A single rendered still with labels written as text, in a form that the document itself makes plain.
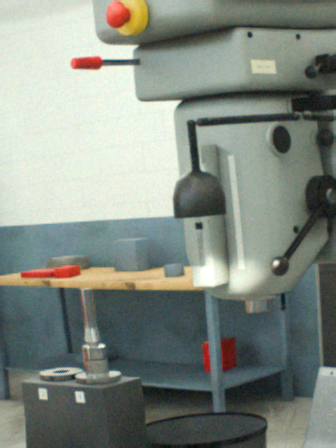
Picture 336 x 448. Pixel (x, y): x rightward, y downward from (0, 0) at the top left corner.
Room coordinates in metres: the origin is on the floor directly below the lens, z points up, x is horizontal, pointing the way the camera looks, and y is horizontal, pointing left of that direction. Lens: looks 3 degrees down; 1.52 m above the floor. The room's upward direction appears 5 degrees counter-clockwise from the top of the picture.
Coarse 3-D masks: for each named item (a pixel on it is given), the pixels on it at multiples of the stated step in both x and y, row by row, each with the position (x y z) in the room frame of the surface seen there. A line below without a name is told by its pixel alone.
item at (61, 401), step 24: (24, 384) 2.24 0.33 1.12; (48, 384) 2.20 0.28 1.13; (72, 384) 2.17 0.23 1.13; (96, 384) 2.15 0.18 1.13; (120, 384) 2.16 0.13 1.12; (48, 408) 2.20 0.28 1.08; (72, 408) 2.16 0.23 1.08; (96, 408) 2.13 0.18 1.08; (120, 408) 2.15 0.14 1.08; (144, 408) 2.21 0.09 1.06; (48, 432) 2.21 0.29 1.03; (72, 432) 2.17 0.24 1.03; (96, 432) 2.13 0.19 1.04; (120, 432) 2.14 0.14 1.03; (144, 432) 2.20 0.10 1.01
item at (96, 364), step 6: (84, 354) 2.18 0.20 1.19; (90, 354) 2.18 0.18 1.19; (96, 354) 2.17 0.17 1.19; (102, 354) 2.18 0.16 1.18; (84, 360) 2.19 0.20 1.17; (90, 360) 2.18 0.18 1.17; (96, 360) 2.17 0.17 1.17; (102, 360) 2.18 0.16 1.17; (90, 366) 2.18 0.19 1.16; (96, 366) 2.17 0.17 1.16; (102, 366) 2.18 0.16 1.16; (108, 366) 2.20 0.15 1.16; (90, 372) 2.18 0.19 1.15; (96, 372) 2.17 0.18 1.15; (102, 372) 2.18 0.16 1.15; (108, 372) 2.19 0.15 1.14
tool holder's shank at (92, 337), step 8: (88, 288) 2.20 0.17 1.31; (88, 296) 2.19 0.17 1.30; (88, 304) 2.19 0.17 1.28; (88, 312) 2.19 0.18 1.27; (88, 320) 2.19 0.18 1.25; (88, 328) 2.19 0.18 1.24; (96, 328) 2.19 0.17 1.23; (88, 336) 2.18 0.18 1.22; (96, 336) 2.19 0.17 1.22; (88, 344) 2.19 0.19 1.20; (96, 344) 2.19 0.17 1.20
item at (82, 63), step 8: (96, 56) 1.78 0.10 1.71; (72, 64) 1.75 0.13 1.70; (80, 64) 1.75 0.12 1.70; (88, 64) 1.76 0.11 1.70; (96, 64) 1.77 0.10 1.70; (104, 64) 1.80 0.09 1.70; (112, 64) 1.81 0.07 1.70; (120, 64) 1.82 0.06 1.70; (128, 64) 1.83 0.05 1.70; (136, 64) 1.85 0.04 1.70
